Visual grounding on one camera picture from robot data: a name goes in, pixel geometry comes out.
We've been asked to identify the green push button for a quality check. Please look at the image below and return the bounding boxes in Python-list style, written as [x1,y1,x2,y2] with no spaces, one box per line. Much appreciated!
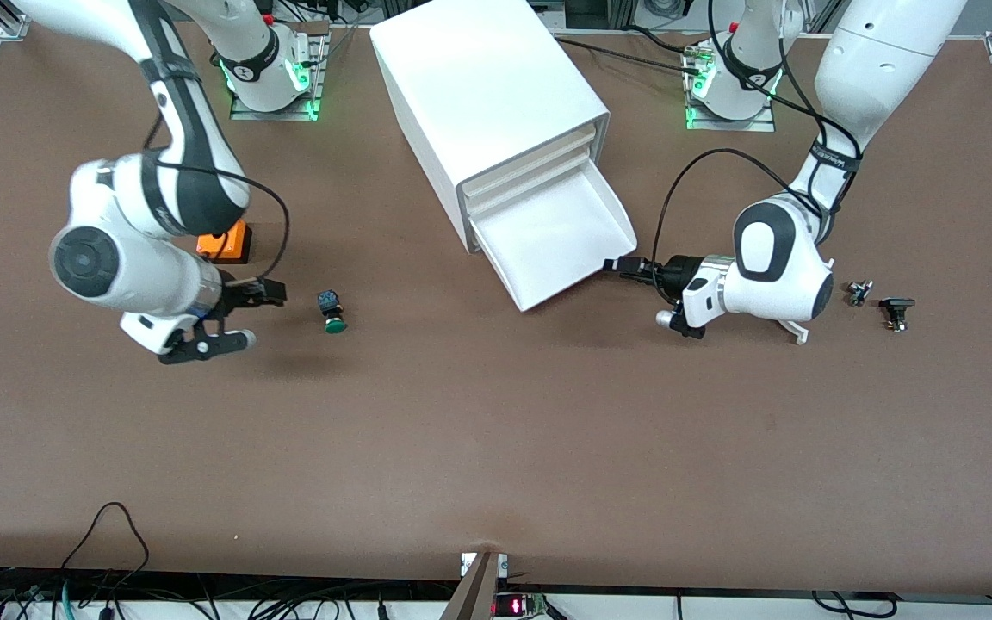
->
[317,290,349,335]

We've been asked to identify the white drawer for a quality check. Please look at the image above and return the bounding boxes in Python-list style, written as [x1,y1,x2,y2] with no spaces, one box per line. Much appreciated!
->
[468,158,639,313]
[465,146,592,218]
[462,126,596,205]

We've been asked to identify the white drawer cabinet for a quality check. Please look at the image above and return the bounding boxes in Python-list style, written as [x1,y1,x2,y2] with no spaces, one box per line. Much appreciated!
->
[369,0,611,255]

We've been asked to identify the orange box with hole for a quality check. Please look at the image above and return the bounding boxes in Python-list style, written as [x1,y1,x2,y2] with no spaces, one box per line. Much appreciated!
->
[196,220,253,265]

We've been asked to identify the small black mounting part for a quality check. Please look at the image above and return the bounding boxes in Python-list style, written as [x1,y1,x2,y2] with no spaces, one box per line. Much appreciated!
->
[879,297,917,333]

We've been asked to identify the red-lit electronic module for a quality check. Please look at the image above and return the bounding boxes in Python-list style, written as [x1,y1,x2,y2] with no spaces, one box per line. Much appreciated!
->
[493,592,549,617]

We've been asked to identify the grey aluminium bar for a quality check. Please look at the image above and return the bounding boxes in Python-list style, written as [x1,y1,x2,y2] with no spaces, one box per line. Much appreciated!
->
[440,554,499,620]

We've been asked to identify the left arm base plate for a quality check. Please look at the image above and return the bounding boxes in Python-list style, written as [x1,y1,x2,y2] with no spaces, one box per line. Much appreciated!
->
[685,39,777,133]

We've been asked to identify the thin black looped cable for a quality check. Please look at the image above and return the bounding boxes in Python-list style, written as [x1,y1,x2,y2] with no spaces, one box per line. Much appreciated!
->
[61,502,151,574]

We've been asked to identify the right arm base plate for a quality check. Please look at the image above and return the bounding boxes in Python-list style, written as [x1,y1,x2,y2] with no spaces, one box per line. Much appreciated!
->
[229,22,329,121]

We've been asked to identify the black cable to base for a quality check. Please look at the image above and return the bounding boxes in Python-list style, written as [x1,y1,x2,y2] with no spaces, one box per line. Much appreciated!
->
[552,34,712,70]

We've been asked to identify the metal mounting bracket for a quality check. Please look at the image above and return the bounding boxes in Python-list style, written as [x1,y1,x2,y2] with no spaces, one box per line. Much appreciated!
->
[460,552,509,580]

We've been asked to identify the black floor cable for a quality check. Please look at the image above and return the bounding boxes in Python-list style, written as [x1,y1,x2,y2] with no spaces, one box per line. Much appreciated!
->
[810,591,897,619]

